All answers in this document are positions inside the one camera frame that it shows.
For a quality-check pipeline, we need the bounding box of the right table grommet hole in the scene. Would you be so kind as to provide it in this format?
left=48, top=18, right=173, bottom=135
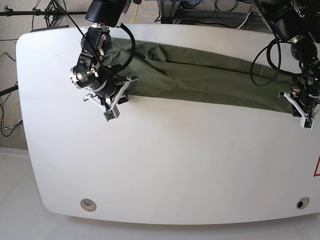
left=296, top=197, right=310, bottom=210

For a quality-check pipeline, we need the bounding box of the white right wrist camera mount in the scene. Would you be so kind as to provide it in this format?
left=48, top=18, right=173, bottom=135
left=83, top=76, right=139, bottom=122

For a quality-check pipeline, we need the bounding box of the black tripod stand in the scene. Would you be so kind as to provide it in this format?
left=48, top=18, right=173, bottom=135
left=0, top=0, right=70, bottom=28

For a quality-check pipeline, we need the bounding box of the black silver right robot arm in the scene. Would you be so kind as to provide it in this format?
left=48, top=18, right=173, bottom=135
left=70, top=0, right=136, bottom=108

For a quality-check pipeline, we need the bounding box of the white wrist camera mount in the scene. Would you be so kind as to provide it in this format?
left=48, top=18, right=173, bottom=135
left=278, top=92, right=320, bottom=130
left=83, top=76, right=139, bottom=122

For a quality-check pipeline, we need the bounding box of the table grommet hole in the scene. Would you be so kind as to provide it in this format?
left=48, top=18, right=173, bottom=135
left=80, top=198, right=97, bottom=212
left=296, top=197, right=310, bottom=210

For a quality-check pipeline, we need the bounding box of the yellow cable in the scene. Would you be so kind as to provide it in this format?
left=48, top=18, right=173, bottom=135
left=128, top=2, right=140, bottom=25

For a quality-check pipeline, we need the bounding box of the green T-shirt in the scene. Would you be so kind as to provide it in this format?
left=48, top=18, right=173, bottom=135
left=104, top=36, right=305, bottom=117

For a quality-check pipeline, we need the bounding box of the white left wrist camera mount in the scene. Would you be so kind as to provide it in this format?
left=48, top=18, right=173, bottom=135
left=278, top=92, right=320, bottom=130

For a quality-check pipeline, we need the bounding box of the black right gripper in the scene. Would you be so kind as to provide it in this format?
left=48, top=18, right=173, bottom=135
left=96, top=77, right=129, bottom=105

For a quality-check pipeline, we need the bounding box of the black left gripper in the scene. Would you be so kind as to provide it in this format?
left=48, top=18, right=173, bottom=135
left=292, top=80, right=320, bottom=117

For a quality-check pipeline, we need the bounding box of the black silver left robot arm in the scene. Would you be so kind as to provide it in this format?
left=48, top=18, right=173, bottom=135
left=250, top=0, right=320, bottom=118

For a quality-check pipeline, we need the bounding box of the left table grommet hole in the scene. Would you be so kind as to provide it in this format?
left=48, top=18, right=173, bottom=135
left=80, top=198, right=97, bottom=212

